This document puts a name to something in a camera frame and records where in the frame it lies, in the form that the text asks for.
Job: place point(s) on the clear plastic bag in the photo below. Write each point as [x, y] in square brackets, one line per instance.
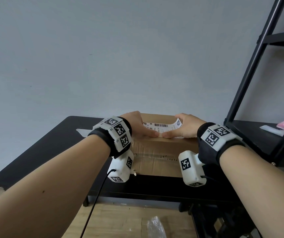
[157, 228]

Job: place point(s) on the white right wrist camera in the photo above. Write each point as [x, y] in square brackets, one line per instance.
[190, 168]

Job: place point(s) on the brown cardboard box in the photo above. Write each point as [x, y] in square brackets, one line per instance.
[161, 156]

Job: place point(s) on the person's left thumb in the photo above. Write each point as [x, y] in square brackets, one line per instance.
[150, 133]

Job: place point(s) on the wristband with marker tiles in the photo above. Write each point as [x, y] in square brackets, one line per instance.
[214, 141]
[118, 135]

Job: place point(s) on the black chair base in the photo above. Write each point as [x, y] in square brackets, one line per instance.
[206, 220]

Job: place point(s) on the person's right hand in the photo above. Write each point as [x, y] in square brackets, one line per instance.
[190, 127]

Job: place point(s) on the right wristband with marker tiles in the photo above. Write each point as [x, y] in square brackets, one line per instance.
[214, 141]

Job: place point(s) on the white foam piece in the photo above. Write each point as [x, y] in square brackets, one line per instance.
[272, 129]

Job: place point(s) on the black table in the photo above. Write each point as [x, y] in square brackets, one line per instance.
[45, 151]

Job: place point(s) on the person's right forearm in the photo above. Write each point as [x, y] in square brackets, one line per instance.
[261, 185]

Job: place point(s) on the person's right thumb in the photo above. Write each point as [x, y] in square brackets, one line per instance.
[171, 134]

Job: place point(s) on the white shipping label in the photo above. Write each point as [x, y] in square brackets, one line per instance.
[160, 126]

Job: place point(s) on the person's left hand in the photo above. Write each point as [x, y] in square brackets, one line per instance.
[135, 123]

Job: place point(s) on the left wristband with marker tiles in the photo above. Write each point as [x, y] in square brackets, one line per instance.
[118, 135]

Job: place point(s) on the person's left forearm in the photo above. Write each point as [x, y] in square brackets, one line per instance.
[45, 185]

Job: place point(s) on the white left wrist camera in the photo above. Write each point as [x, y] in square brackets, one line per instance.
[122, 168]

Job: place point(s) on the black metal shelf rack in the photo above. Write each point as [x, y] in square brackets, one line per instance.
[256, 49]

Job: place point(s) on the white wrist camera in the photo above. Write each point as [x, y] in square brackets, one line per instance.
[122, 168]
[190, 168]

